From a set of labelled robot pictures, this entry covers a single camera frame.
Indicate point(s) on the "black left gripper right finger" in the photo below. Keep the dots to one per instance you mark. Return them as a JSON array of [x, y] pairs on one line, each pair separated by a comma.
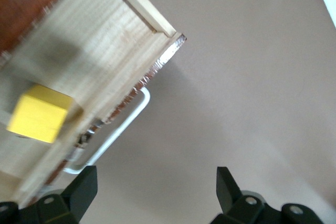
[[244, 208]]

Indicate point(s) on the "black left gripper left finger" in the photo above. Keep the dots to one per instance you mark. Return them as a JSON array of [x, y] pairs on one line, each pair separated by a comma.
[[65, 208]]

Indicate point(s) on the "yellow wooden block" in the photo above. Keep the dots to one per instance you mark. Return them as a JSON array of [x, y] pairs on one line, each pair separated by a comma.
[[39, 113]]

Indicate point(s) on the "brown table cover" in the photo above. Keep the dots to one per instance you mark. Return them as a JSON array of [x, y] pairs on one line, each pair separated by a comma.
[[236, 103]]

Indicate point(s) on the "dark brown wooden cabinet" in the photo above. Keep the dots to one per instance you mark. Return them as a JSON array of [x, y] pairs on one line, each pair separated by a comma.
[[21, 3]]

